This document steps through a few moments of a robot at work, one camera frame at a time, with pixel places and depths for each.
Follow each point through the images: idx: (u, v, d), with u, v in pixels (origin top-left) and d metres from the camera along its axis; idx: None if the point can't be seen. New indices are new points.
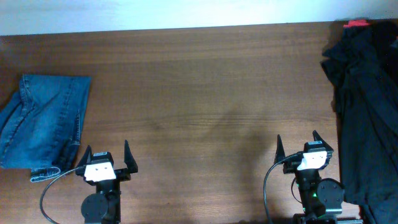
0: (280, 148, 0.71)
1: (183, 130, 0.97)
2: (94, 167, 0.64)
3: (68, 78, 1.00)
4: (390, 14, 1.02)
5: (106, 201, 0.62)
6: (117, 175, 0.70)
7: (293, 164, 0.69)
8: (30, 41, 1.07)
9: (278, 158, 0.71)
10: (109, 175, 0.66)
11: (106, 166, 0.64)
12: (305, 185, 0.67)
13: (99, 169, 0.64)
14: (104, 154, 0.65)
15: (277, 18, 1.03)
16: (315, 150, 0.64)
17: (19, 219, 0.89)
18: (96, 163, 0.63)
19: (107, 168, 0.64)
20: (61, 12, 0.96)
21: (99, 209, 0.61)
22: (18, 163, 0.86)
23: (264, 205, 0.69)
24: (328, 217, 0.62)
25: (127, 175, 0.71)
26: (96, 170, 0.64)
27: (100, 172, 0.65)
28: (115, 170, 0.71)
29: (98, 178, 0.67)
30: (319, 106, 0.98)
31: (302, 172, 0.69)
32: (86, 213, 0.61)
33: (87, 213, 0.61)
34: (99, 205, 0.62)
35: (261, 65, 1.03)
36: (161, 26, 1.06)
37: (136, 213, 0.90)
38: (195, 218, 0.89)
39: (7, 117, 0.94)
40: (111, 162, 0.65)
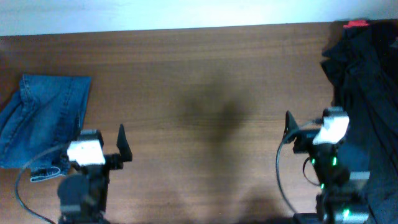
0: (289, 118, 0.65)
1: (183, 130, 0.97)
2: (80, 145, 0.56)
3: (68, 78, 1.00)
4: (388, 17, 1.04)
5: (87, 183, 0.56)
6: (107, 162, 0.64)
7: (309, 137, 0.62)
8: (30, 42, 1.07)
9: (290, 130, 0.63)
10: (95, 158, 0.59)
11: (92, 145, 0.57)
12: (323, 160, 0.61)
13: (84, 149, 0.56)
14: (92, 131, 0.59)
15: (275, 18, 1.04)
16: (337, 115, 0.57)
17: (18, 219, 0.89)
18: (83, 141, 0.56)
19: (95, 149, 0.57)
20: (63, 12, 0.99)
21: (77, 190, 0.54)
22: (18, 163, 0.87)
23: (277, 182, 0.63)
24: (352, 188, 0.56)
25: (119, 163, 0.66)
26: (81, 150, 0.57)
27: (85, 154, 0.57)
28: (106, 155, 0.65)
29: (83, 162, 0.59)
30: (320, 105, 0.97)
31: (318, 146, 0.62)
32: (63, 195, 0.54)
33: (64, 195, 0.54)
34: (78, 185, 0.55)
35: (261, 65, 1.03)
36: (161, 26, 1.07)
37: (135, 213, 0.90)
38: (195, 218, 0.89)
39: (7, 117, 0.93)
40: (99, 142, 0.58)
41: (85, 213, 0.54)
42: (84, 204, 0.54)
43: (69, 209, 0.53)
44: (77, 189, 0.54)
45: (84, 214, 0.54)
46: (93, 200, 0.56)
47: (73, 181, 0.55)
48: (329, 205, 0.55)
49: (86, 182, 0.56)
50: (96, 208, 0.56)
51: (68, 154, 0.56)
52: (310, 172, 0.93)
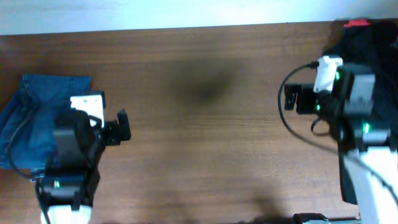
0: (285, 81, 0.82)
1: (183, 130, 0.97)
2: (84, 98, 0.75)
3: (68, 78, 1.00)
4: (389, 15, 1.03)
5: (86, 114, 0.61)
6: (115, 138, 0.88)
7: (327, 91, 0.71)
8: (30, 41, 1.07)
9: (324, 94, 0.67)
10: (96, 112, 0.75)
11: (95, 98, 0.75)
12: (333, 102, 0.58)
13: (88, 102, 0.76)
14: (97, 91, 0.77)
15: (276, 18, 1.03)
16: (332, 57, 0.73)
17: (20, 219, 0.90)
18: (88, 95, 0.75)
19: (97, 102, 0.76)
20: (62, 12, 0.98)
21: (74, 115, 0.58)
22: (18, 164, 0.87)
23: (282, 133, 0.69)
24: (358, 91, 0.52)
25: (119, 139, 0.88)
26: (84, 102, 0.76)
27: (87, 106, 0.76)
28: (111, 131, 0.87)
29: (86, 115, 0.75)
30: None
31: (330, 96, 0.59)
32: (60, 116, 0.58)
33: (61, 116, 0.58)
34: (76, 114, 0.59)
35: (261, 65, 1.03)
36: (161, 25, 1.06)
37: (137, 213, 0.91)
38: (195, 218, 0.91)
39: (7, 117, 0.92)
40: (101, 98, 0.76)
41: (74, 144, 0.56)
42: (76, 134, 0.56)
43: (60, 133, 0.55)
44: (73, 121, 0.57)
45: (73, 144, 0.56)
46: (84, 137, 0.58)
47: (71, 114, 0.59)
48: (344, 121, 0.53)
49: (82, 117, 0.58)
50: (85, 145, 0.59)
51: (73, 100, 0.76)
52: (310, 172, 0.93)
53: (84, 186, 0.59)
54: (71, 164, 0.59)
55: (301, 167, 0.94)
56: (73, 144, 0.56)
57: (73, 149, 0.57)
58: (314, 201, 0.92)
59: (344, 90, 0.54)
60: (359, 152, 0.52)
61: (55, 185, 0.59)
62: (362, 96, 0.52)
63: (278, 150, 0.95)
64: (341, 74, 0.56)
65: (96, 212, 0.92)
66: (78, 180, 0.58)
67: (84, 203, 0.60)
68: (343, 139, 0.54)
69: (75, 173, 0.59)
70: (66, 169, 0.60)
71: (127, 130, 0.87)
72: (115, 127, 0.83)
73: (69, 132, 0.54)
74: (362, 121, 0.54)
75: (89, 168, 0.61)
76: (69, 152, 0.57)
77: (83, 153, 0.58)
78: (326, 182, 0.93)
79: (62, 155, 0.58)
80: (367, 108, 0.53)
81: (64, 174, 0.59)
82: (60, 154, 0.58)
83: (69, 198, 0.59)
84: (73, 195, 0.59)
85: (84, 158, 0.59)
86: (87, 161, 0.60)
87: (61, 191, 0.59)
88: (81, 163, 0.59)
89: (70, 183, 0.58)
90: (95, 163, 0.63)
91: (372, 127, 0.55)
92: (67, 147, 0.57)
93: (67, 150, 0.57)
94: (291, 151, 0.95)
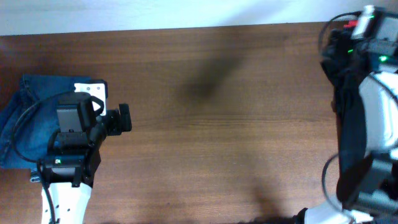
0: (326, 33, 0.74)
1: (183, 130, 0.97)
2: (87, 86, 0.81)
3: (68, 78, 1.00)
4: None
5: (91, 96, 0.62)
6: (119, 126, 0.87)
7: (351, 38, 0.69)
8: (30, 41, 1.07)
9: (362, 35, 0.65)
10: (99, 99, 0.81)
11: (98, 86, 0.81)
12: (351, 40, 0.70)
13: (91, 89, 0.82)
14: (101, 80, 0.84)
15: (276, 18, 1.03)
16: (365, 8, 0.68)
17: (20, 218, 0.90)
18: (92, 83, 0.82)
19: (99, 89, 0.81)
20: (63, 12, 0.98)
21: (80, 95, 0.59)
22: (19, 163, 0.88)
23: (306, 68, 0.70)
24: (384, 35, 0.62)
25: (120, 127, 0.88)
26: (87, 89, 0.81)
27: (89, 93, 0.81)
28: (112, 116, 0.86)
29: None
30: (319, 106, 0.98)
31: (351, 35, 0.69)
32: (66, 95, 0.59)
33: (68, 95, 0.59)
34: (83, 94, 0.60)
35: (261, 64, 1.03)
36: (160, 27, 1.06)
37: (136, 213, 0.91)
38: (195, 218, 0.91)
39: (7, 117, 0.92)
40: (104, 86, 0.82)
41: (78, 122, 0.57)
42: (80, 112, 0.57)
43: (64, 111, 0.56)
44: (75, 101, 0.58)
45: (77, 122, 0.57)
46: (87, 116, 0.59)
47: (74, 95, 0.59)
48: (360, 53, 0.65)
49: (86, 97, 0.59)
50: (88, 124, 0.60)
51: (76, 86, 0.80)
52: (310, 172, 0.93)
53: (86, 163, 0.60)
54: (73, 144, 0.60)
55: (301, 167, 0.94)
56: (76, 123, 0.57)
57: (76, 127, 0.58)
58: (314, 201, 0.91)
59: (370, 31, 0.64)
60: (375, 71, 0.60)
61: (56, 162, 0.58)
62: (388, 37, 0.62)
63: (278, 150, 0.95)
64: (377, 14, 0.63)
65: (95, 213, 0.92)
66: (79, 158, 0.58)
67: (83, 182, 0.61)
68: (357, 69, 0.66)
69: (76, 152, 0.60)
70: (66, 148, 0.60)
71: (129, 120, 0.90)
72: (114, 117, 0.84)
73: (73, 109, 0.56)
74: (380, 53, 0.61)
75: (89, 147, 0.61)
76: (73, 130, 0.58)
77: (86, 132, 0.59)
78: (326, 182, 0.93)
79: (64, 133, 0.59)
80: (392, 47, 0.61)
81: (65, 152, 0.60)
82: (63, 132, 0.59)
83: (70, 175, 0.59)
84: (74, 172, 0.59)
85: (86, 138, 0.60)
86: (89, 140, 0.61)
87: (62, 168, 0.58)
88: (83, 142, 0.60)
89: (71, 162, 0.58)
90: (95, 143, 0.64)
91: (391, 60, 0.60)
92: (70, 126, 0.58)
93: (69, 129, 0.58)
94: (291, 150, 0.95)
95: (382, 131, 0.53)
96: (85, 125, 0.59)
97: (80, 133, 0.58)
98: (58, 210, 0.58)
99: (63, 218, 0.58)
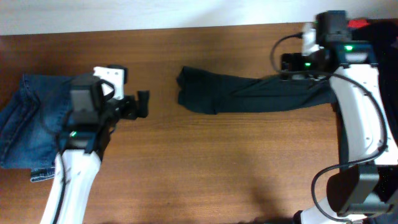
0: (326, 26, 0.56)
1: (183, 130, 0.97)
2: (106, 70, 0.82)
3: (68, 78, 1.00)
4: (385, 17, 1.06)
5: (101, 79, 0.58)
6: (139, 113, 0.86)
7: (323, 27, 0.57)
8: (30, 41, 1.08)
9: (321, 34, 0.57)
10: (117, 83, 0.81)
11: (117, 71, 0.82)
12: (321, 34, 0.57)
13: (109, 73, 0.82)
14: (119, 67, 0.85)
15: (276, 17, 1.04)
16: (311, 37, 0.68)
17: (20, 219, 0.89)
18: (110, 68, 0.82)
19: (117, 74, 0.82)
20: (62, 13, 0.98)
21: (91, 79, 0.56)
22: (19, 163, 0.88)
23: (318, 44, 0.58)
24: (323, 38, 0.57)
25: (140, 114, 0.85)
26: (106, 73, 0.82)
27: (107, 76, 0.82)
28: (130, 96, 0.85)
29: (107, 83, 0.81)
30: (319, 106, 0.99)
31: (319, 40, 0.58)
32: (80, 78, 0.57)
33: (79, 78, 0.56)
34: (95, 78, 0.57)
35: (261, 63, 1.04)
36: (160, 27, 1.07)
37: (136, 213, 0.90)
38: (195, 218, 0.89)
39: (6, 118, 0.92)
40: (122, 71, 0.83)
41: (89, 102, 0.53)
42: (91, 93, 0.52)
43: (76, 92, 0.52)
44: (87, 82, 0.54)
45: (87, 102, 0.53)
46: (99, 98, 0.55)
47: (86, 78, 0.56)
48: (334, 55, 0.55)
49: (96, 81, 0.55)
50: (99, 105, 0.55)
51: (96, 70, 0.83)
52: (310, 172, 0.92)
53: (96, 141, 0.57)
54: (85, 122, 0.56)
55: (301, 167, 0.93)
56: (88, 103, 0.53)
57: (88, 108, 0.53)
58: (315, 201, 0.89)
59: (323, 29, 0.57)
60: (344, 66, 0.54)
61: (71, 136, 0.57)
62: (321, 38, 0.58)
63: (278, 150, 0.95)
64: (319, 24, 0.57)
65: (94, 213, 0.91)
66: (90, 134, 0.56)
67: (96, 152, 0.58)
68: (327, 61, 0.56)
69: (88, 130, 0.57)
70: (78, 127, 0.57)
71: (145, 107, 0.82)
72: None
73: (86, 89, 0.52)
74: (346, 43, 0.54)
75: (101, 126, 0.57)
76: (84, 110, 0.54)
77: (96, 112, 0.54)
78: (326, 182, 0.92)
79: (77, 114, 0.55)
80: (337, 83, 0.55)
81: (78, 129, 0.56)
82: (74, 111, 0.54)
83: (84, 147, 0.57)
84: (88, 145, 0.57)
85: (97, 119, 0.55)
86: (101, 120, 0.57)
87: (76, 144, 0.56)
88: (94, 122, 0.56)
89: (84, 136, 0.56)
90: (105, 123, 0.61)
91: (357, 47, 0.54)
92: (83, 105, 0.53)
93: (82, 109, 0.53)
94: (290, 151, 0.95)
95: (361, 134, 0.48)
96: (97, 106, 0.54)
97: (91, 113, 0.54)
98: (71, 172, 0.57)
99: (74, 178, 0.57)
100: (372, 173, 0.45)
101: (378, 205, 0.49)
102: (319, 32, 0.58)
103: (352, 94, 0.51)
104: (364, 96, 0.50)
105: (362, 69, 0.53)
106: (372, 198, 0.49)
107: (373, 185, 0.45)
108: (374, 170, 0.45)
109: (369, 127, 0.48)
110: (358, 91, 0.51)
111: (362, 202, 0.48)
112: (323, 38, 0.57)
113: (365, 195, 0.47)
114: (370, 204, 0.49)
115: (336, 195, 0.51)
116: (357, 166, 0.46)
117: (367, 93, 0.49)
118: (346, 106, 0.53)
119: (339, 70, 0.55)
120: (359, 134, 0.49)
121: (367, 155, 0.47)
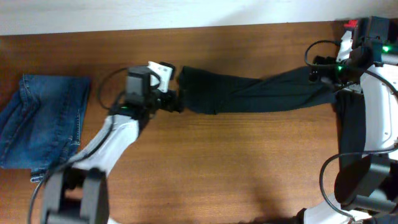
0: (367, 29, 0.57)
1: (183, 130, 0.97)
2: (158, 66, 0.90)
3: (68, 78, 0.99)
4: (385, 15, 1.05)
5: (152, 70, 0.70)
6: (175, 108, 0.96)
7: (364, 30, 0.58)
8: (31, 41, 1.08)
9: (360, 36, 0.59)
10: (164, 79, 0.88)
11: (166, 68, 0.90)
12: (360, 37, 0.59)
13: (160, 68, 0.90)
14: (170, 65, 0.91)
15: (277, 17, 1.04)
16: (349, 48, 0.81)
17: (19, 219, 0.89)
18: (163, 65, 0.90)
19: (166, 71, 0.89)
20: (63, 12, 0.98)
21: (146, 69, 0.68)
22: (18, 164, 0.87)
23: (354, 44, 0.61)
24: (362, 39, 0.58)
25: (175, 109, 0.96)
26: (158, 69, 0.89)
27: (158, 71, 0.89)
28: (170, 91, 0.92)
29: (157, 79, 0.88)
30: (319, 106, 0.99)
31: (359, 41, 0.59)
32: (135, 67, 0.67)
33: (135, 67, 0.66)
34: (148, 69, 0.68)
35: (262, 63, 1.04)
36: (161, 26, 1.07)
37: (136, 213, 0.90)
38: (195, 218, 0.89)
39: (7, 118, 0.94)
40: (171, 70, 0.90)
41: (140, 88, 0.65)
42: (143, 79, 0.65)
43: (132, 78, 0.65)
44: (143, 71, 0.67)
45: (139, 88, 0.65)
46: (148, 85, 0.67)
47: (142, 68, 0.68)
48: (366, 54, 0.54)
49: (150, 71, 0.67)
50: (147, 92, 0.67)
51: (150, 64, 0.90)
52: (310, 172, 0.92)
53: (137, 121, 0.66)
54: (133, 103, 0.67)
55: (302, 167, 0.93)
56: (138, 88, 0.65)
57: (137, 91, 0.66)
58: (314, 201, 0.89)
59: (363, 32, 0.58)
60: (375, 63, 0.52)
61: (122, 108, 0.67)
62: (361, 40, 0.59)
63: (278, 150, 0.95)
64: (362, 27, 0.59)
65: None
66: (134, 112, 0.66)
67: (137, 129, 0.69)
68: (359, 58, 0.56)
69: (133, 110, 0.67)
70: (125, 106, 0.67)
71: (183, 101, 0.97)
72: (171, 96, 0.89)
73: (140, 77, 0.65)
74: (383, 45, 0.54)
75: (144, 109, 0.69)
76: (135, 93, 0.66)
77: (143, 97, 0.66)
78: (326, 182, 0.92)
79: (129, 95, 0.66)
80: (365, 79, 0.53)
81: (126, 108, 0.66)
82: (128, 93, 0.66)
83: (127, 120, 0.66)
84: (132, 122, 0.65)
85: (143, 102, 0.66)
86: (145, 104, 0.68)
87: (120, 116, 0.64)
88: (140, 104, 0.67)
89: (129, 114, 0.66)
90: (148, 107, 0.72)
91: (395, 50, 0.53)
92: (134, 88, 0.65)
93: (134, 92, 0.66)
94: (291, 150, 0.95)
95: (380, 127, 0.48)
96: (145, 91, 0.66)
97: (140, 96, 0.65)
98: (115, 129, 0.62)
99: (118, 129, 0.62)
100: (384, 165, 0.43)
101: (384, 205, 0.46)
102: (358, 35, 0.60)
103: (377, 89, 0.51)
104: (390, 95, 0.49)
105: (391, 69, 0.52)
106: (381, 196, 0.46)
107: (382, 178, 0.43)
108: (387, 163, 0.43)
109: (390, 122, 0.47)
110: (385, 89, 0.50)
111: (367, 197, 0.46)
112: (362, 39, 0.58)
113: (372, 189, 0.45)
114: (375, 201, 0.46)
115: (342, 185, 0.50)
116: (369, 157, 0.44)
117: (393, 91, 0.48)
118: (370, 101, 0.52)
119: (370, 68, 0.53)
120: (379, 127, 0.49)
121: (381, 147, 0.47)
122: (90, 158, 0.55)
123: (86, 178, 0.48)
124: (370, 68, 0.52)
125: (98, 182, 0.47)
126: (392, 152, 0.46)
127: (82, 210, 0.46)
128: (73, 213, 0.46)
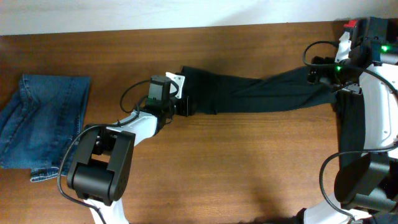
0: (365, 29, 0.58)
1: (183, 130, 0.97)
2: (173, 76, 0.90)
3: (68, 78, 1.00)
4: (384, 16, 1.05)
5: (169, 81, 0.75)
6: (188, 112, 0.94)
7: (362, 30, 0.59)
8: (31, 41, 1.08)
9: (359, 36, 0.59)
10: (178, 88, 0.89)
11: (179, 77, 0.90)
12: (359, 37, 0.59)
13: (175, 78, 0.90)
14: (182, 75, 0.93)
15: (276, 17, 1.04)
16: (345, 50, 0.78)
17: (18, 219, 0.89)
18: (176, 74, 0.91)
19: (180, 79, 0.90)
20: (62, 12, 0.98)
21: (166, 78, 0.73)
22: (18, 163, 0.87)
23: (354, 44, 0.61)
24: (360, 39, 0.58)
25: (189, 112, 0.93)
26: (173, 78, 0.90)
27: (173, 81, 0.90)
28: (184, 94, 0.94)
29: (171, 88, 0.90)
30: (319, 106, 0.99)
31: (357, 41, 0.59)
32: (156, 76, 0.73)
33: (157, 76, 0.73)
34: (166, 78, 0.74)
35: (261, 63, 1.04)
36: (161, 26, 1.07)
37: (136, 213, 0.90)
38: (195, 218, 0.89)
39: (7, 118, 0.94)
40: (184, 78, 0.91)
41: (160, 94, 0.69)
42: (164, 87, 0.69)
43: (154, 84, 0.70)
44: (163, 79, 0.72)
45: (160, 94, 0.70)
46: (166, 93, 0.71)
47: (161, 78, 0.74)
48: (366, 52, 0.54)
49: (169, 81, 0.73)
50: (165, 98, 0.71)
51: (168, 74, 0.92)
52: (310, 172, 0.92)
53: (156, 123, 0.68)
54: (153, 106, 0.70)
55: (303, 167, 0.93)
56: (159, 94, 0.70)
57: (158, 97, 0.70)
58: (314, 201, 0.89)
59: (362, 32, 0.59)
60: (375, 63, 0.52)
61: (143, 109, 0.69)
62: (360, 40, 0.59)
63: (278, 150, 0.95)
64: (360, 28, 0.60)
65: None
66: (155, 111, 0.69)
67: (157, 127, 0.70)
68: (360, 58, 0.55)
69: (152, 112, 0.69)
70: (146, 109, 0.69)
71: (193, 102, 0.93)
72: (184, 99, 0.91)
73: (161, 84, 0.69)
74: (382, 43, 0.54)
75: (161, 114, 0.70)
76: (155, 98, 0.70)
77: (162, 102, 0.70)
78: (326, 182, 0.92)
79: (150, 99, 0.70)
80: (366, 78, 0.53)
81: (145, 110, 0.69)
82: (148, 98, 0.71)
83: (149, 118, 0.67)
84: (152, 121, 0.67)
85: (161, 105, 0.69)
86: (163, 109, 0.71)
87: (143, 114, 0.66)
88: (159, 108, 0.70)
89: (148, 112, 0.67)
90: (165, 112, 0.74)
91: (393, 49, 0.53)
92: (155, 94, 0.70)
93: (153, 97, 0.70)
94: (291, 150, 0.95)
95: (380, 127, 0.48)
96: (164, 98, 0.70)
97: (159, 101, 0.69)
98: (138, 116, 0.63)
99: (143, 117, 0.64)
100: (382, 164, 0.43)
101: (382, 203, 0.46)
102: (357, 36, 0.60)
103: (377, 88, 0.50)
104: (389, 94, 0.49)
105: (390, 68, 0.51)
106: (380, 195, 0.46)
107: (381, 177, 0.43)
108: (385, 162, 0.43)
109: (390, 122, 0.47)
110: (384, 88, 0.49)
111: (367, 196, 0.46)
112: (360, 38, 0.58)
113: (371, 188, 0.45)
114: (374, 200, 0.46)
115: (343, 185, 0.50)
116: (368, 155, 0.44)
117: (393, 90, 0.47)
118: (370, 100, 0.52)
119: (370, 68, 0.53)
120: (379, 126, 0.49)
121: (381, 146, 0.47)
122: (122, 127, 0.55)
123: (118, 137, 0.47)
124: (370, 67, 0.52)
125: (129, 139, 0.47)
126: (392, 151, 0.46)
127: (109, 167, 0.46)
128: (99, 171, 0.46)
